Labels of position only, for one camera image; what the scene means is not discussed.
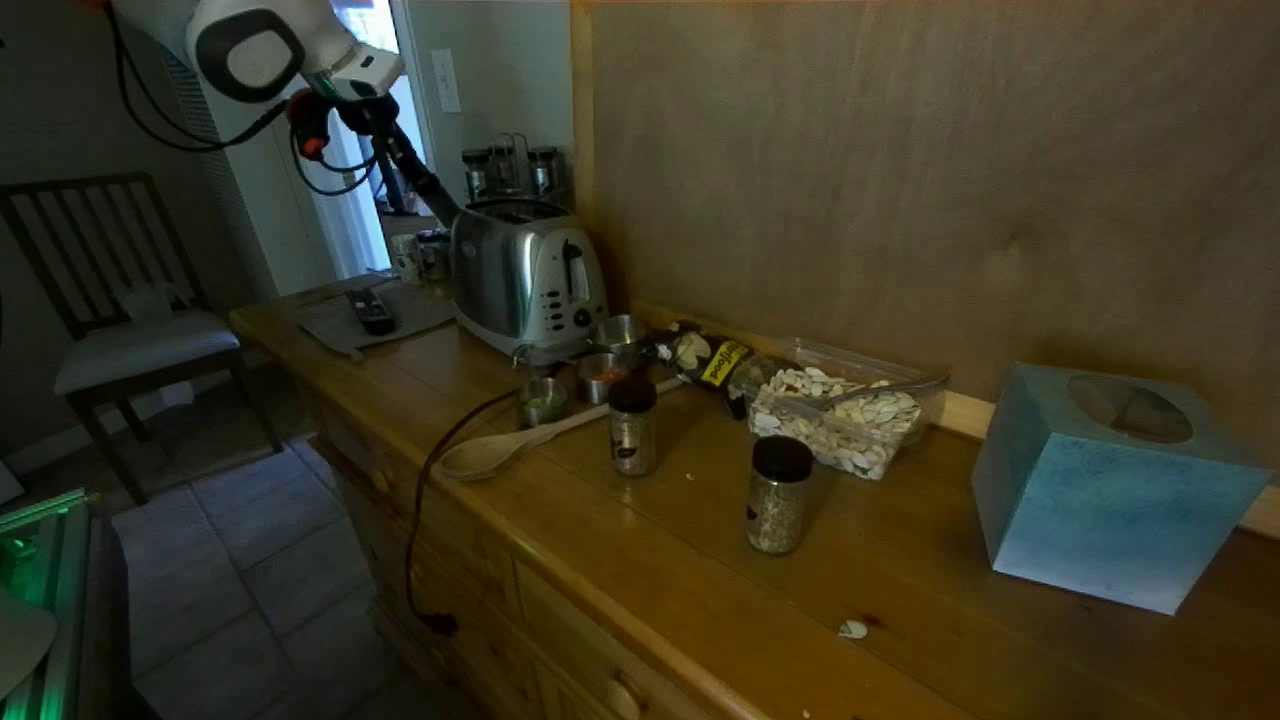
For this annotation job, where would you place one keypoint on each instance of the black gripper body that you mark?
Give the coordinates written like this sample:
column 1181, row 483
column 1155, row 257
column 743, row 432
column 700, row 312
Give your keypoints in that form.
column 385, row 128

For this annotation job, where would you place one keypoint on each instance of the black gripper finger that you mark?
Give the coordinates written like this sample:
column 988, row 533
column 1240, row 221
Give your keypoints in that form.
column 446, row 190

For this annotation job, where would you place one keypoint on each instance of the spice bottle brown lid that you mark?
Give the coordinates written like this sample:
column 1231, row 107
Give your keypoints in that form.
column 634, row 426

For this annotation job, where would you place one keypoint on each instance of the stainless steel toaster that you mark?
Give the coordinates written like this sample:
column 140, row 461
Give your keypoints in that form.
column 525, row 282

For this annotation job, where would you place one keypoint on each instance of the grey quilted pot holder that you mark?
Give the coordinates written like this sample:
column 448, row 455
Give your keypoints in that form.
column 325, row 326

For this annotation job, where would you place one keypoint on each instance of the small steel cup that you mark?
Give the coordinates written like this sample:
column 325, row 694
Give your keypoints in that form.
column 547, row 393
column 609, row 341

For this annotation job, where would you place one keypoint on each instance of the wooden spoon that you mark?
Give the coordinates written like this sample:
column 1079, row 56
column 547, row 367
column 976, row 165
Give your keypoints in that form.
column 487, row 455

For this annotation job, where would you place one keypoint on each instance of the black yellow snack bag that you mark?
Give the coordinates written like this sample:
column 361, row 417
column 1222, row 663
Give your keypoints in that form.
column 723, row 362

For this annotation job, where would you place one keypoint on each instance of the dark slatted chair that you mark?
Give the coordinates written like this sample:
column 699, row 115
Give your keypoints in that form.
column 132, row 348

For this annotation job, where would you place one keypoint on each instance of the wooden countertop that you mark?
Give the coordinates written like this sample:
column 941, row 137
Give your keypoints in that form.
column 533, row 640

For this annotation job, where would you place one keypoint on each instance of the clear container white contents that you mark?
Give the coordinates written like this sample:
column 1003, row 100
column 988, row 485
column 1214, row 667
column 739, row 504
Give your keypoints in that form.
column 840, row 422

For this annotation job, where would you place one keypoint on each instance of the large plywood board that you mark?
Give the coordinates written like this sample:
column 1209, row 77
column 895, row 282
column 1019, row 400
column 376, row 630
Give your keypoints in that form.
column 932, row 175

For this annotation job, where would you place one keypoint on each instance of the robot stand with green light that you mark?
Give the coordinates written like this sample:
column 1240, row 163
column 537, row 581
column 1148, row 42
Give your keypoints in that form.
column 46, row 585

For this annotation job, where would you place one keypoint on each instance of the small white scrap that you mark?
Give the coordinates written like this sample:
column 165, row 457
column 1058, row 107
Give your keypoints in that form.
column 855, row 630

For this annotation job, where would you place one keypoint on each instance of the blue tissue box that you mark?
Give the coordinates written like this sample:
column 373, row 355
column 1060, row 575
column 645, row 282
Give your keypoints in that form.
column 1112, row 485

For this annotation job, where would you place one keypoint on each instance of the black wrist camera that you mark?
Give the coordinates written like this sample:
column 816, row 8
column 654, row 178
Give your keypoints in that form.
column 315, row 122

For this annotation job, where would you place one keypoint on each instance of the white light switch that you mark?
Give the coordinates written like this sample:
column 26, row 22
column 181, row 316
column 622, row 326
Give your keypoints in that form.
column 446, row 83

